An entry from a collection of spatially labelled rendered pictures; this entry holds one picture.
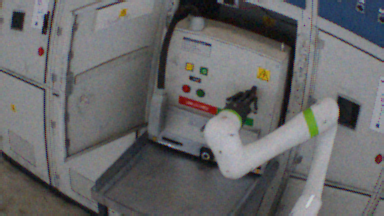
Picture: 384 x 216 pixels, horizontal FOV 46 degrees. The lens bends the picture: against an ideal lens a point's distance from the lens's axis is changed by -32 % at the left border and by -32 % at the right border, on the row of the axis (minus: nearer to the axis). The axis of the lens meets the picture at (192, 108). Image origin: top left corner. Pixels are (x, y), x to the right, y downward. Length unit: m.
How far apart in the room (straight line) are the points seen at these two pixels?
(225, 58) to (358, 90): 0.68
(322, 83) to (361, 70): 0.28
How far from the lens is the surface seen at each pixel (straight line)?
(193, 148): 2.66
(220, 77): 2.49
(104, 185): 2.41
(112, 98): 2.65
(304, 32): 2.44
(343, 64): 2.42
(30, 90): 3.33
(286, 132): 2.13
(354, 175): 2.67
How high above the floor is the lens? 2.30
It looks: 28 degrees down
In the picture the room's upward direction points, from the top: 8 degrees clockwise
